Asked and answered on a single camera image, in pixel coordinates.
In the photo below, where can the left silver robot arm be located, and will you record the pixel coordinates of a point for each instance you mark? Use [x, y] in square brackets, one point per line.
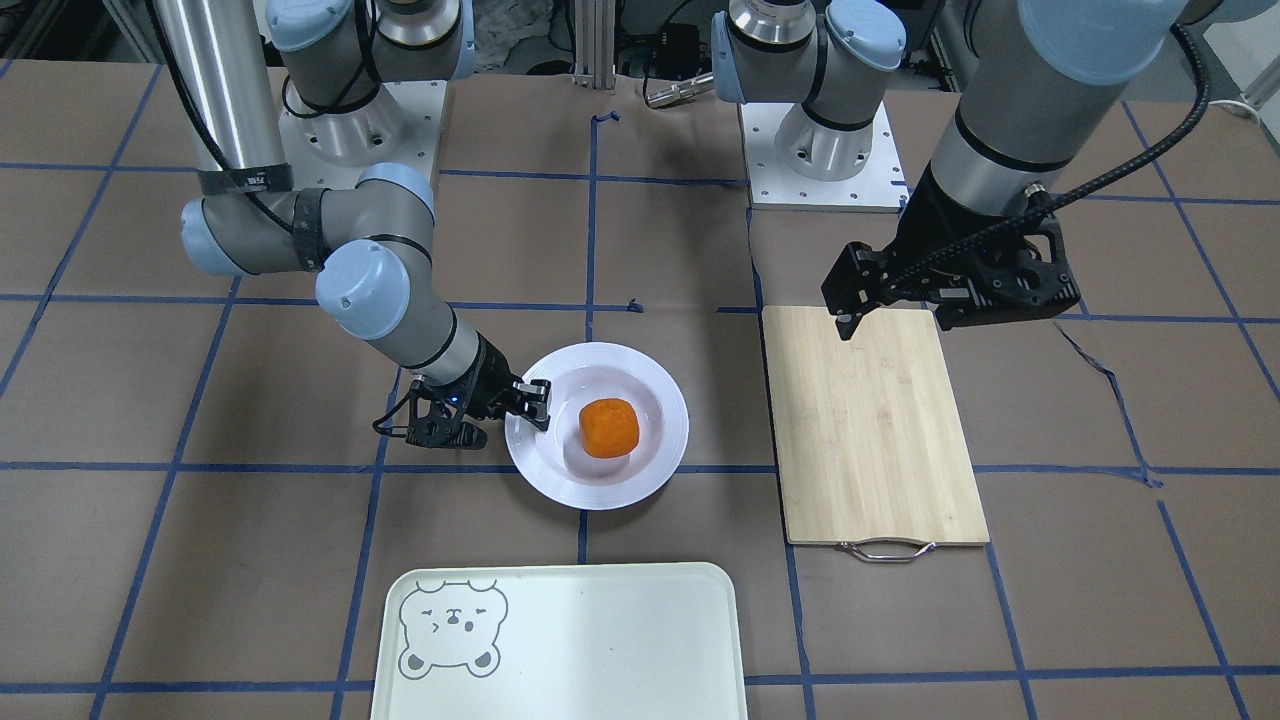
[1048, 72]

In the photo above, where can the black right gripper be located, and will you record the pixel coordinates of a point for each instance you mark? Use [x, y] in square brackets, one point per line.
[489, 380]

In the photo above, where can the cream bear tray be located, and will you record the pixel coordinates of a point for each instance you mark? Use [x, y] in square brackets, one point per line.
[655, 640]

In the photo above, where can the orange fruit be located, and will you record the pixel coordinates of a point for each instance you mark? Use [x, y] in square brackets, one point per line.
[609, 428]

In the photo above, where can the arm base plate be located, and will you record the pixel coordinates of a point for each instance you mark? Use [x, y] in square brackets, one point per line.
[402, 124]
[794, 164]

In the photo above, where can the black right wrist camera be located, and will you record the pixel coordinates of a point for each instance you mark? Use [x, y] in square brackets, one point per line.
[393, 423]

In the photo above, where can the wooden cutting board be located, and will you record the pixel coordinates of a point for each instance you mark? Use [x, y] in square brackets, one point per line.
[870, 446]

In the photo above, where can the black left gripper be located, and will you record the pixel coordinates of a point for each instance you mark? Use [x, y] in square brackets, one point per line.
[928, 232]

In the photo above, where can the aluminium frame post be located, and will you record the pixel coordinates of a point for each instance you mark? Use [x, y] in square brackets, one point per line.
[594, 42]

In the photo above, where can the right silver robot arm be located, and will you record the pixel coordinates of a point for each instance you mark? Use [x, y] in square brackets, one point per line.
[370, 247]

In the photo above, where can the white round plate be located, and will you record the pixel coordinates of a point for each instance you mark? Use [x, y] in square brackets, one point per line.
[555, 462]

